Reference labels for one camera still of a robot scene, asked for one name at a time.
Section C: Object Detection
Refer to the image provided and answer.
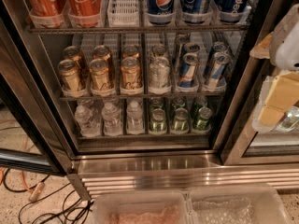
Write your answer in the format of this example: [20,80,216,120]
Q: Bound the cans behind right glass door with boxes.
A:
[276,106,299,132]

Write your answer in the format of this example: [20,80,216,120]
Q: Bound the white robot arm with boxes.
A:
[249,4,299,133]

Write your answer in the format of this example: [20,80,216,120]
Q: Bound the silver can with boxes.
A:
[149,57,170,89]
[151,44,168,58]

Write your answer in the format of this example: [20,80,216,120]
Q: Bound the black floor cables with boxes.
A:
[2,167,95,224]

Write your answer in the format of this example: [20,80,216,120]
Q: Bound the rear right green can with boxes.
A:
[191,96,207,114]

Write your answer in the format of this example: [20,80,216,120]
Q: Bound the left clear plastic bin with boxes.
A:
[93,190,191,224]

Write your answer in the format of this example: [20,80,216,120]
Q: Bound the water bottle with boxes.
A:
[75,105,100,138]
[126,100,144,134]
[101,102,122,136]

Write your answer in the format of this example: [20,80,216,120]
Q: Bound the front middle green can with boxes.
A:
[171,108,189,133]

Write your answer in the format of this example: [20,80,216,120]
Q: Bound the red bull can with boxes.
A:
[178,53,199,88]
[205,52,231,89]
[208,41,229,59]
[182,43,200,55]

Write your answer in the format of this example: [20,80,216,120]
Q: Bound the empty white plastic can tray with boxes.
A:
[107,0,139,27]

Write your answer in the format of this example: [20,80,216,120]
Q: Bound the front silver can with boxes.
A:
[149,57,170,89]

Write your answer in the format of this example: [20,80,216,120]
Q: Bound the red coca-cola can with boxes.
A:
[29,0,65,28]
[69,0,102,28]

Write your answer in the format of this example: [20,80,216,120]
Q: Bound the front right red bull can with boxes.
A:
[205,52,231,89]

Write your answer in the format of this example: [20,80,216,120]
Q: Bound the front left green can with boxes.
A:
[149,108,166,133]

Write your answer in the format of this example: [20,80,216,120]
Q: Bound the rear middle green can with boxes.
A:
[171,97,186,109]

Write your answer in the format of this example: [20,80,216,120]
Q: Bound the gold can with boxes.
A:
[58,59,84,91]
[121,45,140,59]
[121,57,142,90]
[89,58,113,91]
[93,45,115,77]
[64,46,88,78]

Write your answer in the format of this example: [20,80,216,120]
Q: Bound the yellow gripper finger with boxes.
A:
[249,33,273,59]
[258,71,299,127]

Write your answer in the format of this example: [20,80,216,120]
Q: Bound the front left red bull can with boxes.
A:
[178,53,199,88]

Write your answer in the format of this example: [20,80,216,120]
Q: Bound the rear left green can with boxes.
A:
[149,97,164,111]

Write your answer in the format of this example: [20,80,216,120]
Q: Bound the right water bottle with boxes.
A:
[126,100,144,134]

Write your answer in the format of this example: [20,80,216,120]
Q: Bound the left water bottle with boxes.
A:
[75,105,100,138]

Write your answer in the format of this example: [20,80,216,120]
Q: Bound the open fridge glass door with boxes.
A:
[0,21,72,175]

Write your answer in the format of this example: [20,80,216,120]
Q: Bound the front left gold can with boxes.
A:
[58,59,84,91]

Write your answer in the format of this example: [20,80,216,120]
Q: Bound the front right green can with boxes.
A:
[192,107,213,131]

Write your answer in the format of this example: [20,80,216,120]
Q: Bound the rear left red bull can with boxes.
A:
[182,43,200,55]

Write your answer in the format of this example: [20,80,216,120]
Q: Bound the left red coca-cola can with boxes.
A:
[29,0,65,28]

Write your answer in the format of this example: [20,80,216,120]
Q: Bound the rear left gold can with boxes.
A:
[64,46,88,78]

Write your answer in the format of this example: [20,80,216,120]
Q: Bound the middle water bottle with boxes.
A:
[101,102,122,136]

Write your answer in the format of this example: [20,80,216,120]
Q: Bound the orange extension cord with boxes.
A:
[0,119,36,194]

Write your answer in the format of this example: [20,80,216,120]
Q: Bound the right clear plastic bin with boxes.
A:
[187,184,292,224]

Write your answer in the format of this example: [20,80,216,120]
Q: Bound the right red coca-cola can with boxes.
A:
[69,0,102,28]

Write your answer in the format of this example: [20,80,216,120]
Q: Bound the rear right red bull can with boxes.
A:
[208,41,229,59]

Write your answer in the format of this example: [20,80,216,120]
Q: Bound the stainless steel display fridge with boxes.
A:
[0,0,299,200]

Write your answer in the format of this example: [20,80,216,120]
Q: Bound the green can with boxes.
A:
[191,96,207,114]
[149,97,164,111]
[171,108,189,133]
[192,107,213,131]
[149,108,166,133]
[171,97,186,109]

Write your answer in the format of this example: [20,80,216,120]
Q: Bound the clear plastic bin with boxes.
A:
[187,184,292,224]
[93,190,191,224]

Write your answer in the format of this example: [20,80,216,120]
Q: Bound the rear silver can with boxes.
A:
[151,44,168,58]

